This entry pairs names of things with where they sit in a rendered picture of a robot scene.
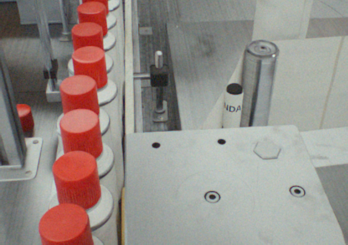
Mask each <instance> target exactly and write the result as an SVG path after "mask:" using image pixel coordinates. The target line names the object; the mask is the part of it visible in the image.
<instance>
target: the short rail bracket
mask: <svg viewBox="0 0 348 245"><path fill-rule="evenodd" d="M150 84H151V86H152V87H156V96H157V110H158V111H161V110H163V87H164V86H168V85H169V69H168V65H167V64H166V63H163V52H162V51H160V50H158V51H156V53H155V64H151V65H150Z"/></svg>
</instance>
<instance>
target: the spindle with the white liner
mask: <svg viewBox="0 0 348 245"><path fill-rule="evenodd" d="M312 3H313V0H257V2H256V10H255V17H254V29H253V34H252V41H253V40H283V39H305V37H306V31H307V29H308V22H309V15H310V12H311V7H312Z"/></svg>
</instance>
